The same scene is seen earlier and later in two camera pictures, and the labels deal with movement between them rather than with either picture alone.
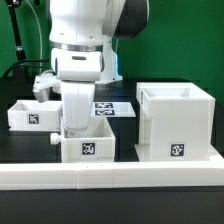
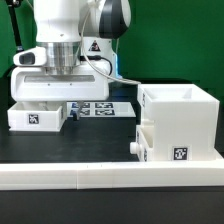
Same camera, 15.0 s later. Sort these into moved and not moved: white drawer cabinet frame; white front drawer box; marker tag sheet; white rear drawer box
Moved: white front drawer box
Not moved: white rear drawer box; white drawer cabinet frame; marker tag sheet
